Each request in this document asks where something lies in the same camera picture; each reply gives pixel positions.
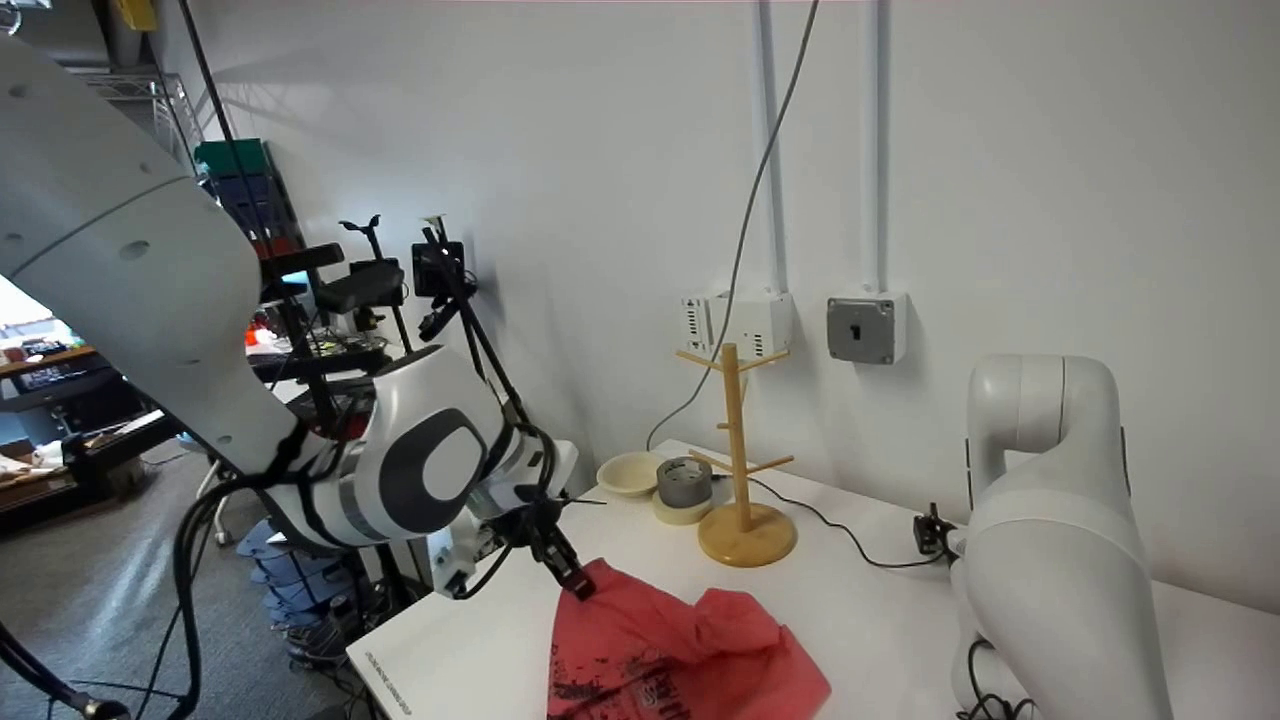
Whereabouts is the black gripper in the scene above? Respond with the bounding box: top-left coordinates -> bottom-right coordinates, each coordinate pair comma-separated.
493,481 -> 601,600

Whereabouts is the orange printed sweater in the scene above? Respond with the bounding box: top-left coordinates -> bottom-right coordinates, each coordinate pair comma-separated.
542,554 -> 830,720

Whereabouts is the cream plastic bowl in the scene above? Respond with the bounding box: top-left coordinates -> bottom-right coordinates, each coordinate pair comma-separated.
592,447 -> 669,500

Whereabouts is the grey tape roll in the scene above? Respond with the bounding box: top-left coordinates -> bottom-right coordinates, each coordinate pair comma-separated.
651,452 -> 720,513

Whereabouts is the wooden mug tree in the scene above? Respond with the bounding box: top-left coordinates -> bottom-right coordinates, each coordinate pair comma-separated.
670,341 -> 800,572

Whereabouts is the black tripod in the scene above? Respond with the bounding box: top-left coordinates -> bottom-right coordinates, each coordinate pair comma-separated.
443,283 -> 557,465

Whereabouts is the blue fabric bag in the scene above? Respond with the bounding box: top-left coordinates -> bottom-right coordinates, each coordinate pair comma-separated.
245,514 -> 373,637

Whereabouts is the grey junction box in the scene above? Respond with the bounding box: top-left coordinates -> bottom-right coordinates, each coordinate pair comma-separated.
822,293 -> 910,369

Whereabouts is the green storage crate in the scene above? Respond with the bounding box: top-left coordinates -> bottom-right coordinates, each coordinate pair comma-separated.
190,137 -> 293,255

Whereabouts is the wooden workbench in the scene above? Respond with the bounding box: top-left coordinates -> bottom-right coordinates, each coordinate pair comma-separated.
0,335 -> 183,514

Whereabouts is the black pole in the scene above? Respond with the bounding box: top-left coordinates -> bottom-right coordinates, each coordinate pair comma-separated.
176,0 -> 238,143

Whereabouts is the yellow object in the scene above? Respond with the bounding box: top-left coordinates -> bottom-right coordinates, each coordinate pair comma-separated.
110,0 -> 162,36

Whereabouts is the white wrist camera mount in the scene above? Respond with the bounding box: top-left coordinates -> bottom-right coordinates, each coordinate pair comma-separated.
428,514 -> 496,600

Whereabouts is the white wall socket with ports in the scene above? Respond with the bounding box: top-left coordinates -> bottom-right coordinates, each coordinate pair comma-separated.
674,293 -> 737,359

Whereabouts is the plain white wall box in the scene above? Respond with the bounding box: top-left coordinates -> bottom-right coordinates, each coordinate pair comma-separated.
724,293 -> 800,364

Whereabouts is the thin black cable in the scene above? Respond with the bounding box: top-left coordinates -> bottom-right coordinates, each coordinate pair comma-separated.
744,476 -> 935,572

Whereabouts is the black tripod camera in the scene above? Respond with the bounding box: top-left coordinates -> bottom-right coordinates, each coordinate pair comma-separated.
409,216 -> 480,344

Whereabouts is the black cable connector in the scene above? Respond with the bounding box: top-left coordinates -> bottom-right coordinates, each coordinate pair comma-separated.
910,500 -> 965,567

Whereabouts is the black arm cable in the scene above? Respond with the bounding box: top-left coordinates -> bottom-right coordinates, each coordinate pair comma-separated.
0,395 -> 575,720

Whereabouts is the white wall conduit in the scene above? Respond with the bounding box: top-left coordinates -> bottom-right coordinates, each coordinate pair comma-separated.
868,0 -> 894,301
750,0 -> 791,301

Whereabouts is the grey wall cable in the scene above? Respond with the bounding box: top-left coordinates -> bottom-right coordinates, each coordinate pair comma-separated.
640,0 -> 822,454

